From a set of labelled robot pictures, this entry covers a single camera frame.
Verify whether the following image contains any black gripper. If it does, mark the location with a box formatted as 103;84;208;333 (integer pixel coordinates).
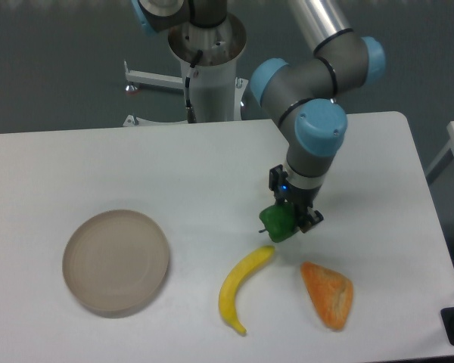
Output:
269;165;324;233

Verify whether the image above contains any green toy pepper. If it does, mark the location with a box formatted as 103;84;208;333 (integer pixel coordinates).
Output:
259;203;297;243

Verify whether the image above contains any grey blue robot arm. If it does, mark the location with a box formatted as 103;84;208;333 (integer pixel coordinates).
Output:
132;1;386;242

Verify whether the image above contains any orange toy bread slice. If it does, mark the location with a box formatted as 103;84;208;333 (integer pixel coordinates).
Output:
300;262;354;330

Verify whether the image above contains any yellow toy banana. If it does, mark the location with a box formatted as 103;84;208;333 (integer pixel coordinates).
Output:
218;246;275;336

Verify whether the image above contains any beige round plate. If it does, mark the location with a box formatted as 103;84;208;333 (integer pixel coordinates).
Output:
62;209;170;318

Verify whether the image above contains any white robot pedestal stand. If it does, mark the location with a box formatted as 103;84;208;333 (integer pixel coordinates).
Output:
121;14;340;128

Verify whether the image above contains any black cable on pedestal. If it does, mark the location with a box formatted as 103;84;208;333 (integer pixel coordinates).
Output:
184;49;204;124

